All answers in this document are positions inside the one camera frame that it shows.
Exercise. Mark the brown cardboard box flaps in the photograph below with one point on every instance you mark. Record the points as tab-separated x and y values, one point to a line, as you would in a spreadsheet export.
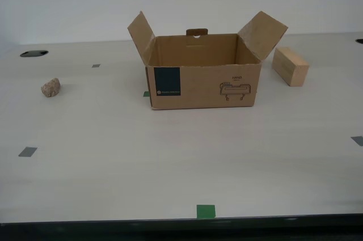
204	88

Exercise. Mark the light wooden block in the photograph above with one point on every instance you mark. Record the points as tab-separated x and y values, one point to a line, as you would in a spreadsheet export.
289	68

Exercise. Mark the small beige rock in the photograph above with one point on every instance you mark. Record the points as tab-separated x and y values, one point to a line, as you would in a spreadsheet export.
51	88

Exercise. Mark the green tape piece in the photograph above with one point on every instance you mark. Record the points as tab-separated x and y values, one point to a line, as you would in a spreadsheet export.
206	211
146	94

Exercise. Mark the grey tape square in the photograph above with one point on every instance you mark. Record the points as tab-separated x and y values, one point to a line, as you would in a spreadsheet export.
358	140
27	152
96	65

